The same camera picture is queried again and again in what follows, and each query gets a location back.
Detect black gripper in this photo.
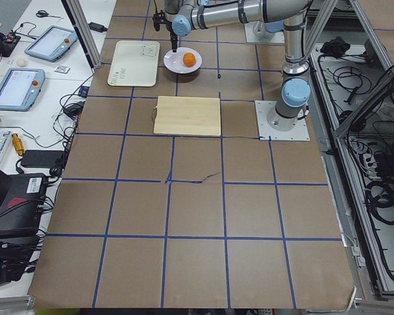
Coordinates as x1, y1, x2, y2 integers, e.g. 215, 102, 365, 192
165, 14, 177, 53

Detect orange fruit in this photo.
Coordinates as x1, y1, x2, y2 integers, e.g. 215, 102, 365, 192
183, 52, 196, 68

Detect cream bear tray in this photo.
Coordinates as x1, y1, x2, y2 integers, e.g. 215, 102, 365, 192
107, 41, 160, 87

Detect white round plate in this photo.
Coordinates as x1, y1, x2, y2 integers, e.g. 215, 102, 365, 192
164, 47, 202, 74

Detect wooden cutting board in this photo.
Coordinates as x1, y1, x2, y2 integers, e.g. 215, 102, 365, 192
154, 96, 221, 137

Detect black power adapter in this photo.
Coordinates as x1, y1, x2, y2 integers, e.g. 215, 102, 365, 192
88, 22, 108, 33

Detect small card packet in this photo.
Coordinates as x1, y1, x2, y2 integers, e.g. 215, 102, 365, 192
55, 65, 70, 74

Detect far blue teach pendant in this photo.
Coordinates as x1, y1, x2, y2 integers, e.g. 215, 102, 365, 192
24, 26, 77, 62

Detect blue teach pendant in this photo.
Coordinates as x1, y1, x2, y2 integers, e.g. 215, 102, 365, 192
24, 26, 77, 62
0, 68, 45, 112

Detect black scissors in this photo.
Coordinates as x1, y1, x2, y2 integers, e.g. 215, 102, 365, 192
35, 10, 64, 19

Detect small cream ball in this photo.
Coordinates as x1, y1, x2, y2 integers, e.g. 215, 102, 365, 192
16, 59, 27, 67

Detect near blue teach pendant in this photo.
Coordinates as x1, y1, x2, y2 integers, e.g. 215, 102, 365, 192
0, 68, 45, 112

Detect black power brick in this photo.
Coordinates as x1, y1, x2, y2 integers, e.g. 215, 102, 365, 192
20, 150, 63, 168

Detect brass cylinder tool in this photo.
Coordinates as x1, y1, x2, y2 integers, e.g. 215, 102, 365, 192
12, 133, 25, 156

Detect black computer box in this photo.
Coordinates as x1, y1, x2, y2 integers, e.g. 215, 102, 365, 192
0, 173, 48, 239

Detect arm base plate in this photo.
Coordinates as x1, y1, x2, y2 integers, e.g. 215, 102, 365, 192
244, 22, 284, 46
255, 100, 310, 141

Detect aluminium frame post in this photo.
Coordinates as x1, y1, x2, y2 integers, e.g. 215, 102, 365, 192
61, 0, 102, 70

